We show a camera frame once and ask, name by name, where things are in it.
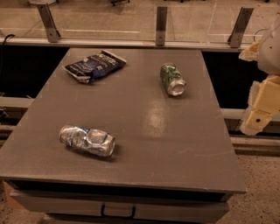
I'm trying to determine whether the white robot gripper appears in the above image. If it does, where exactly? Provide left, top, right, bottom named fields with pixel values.
left=239, top=16, right=280, bottom=136

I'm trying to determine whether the green soda can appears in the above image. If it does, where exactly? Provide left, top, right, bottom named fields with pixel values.
left=160, top=63, right=186, bottom=96

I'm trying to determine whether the crushed silver blue can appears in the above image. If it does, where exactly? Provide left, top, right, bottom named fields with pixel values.
left=59, top=125, right=116, bottom=158

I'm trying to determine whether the dark blue chip bag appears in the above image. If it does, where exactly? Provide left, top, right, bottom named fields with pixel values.
left=63, top=50, right=126, bottom=83

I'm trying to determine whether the grey table drawer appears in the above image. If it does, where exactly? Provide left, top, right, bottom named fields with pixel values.
left=10, top=190, right=228, bottom=224

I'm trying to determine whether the right metal railing bracket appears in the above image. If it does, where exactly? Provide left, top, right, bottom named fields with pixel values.
left=227, top=7, right=254, bottom=48

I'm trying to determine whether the metal railing bracket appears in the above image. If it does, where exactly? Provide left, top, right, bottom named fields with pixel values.
left=28, top=0, right=60, bottom=43
left=227, top=7, right=254, bottom=48
left=156, top=6, right=167, bottom=46

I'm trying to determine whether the middle metal railing bracket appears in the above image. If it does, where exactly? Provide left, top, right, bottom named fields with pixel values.
left=156, top=6, right=167, bottom=46

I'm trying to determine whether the black drawer handle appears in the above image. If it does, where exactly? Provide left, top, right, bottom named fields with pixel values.
left=101, top=203, right=136, bottom=219

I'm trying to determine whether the left metal railing bracket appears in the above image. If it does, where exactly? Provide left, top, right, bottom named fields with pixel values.
left=28, top=0, right=60, bottom=43

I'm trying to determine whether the black cable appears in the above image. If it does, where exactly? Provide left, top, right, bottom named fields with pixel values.
left=0, top=33, right=16, bottom=80

